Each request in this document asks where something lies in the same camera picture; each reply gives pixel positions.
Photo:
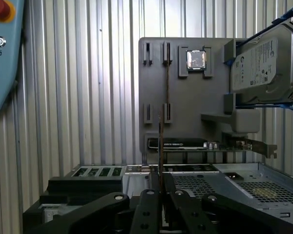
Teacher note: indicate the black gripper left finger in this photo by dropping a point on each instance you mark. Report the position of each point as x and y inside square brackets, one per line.
[146, 214]

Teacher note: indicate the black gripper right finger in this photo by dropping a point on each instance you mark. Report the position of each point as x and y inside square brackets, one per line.
[190, 217]

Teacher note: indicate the RAM stick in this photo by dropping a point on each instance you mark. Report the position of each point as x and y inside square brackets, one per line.
[161, 146]

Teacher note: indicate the black open PC case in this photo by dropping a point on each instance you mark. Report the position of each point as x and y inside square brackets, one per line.
[234, 175]

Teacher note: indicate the green graphics card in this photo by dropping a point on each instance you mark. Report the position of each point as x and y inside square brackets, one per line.
[185, 145]

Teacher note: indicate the grey parts rack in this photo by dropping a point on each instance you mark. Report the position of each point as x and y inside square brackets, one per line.
[197, 102]

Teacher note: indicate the silver CPU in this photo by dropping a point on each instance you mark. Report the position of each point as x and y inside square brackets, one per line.
[196, 60]

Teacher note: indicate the hard disk in blue carrier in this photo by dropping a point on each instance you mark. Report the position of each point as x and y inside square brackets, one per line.
[263, 63]

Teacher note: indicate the pale blue teach pendant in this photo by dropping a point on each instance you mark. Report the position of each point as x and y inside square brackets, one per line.
[5, 73]

